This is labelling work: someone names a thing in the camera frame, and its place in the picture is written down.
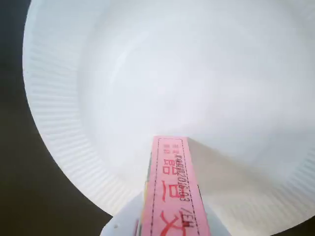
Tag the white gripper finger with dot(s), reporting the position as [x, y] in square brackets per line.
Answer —
[125, 216]
[212, 223]

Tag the lemon juice carton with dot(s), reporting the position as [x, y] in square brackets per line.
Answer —
[172, 191]

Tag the grey textured mat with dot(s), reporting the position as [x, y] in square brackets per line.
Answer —
[24, 184]

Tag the white paper plate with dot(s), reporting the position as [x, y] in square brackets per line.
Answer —
[160, 73]

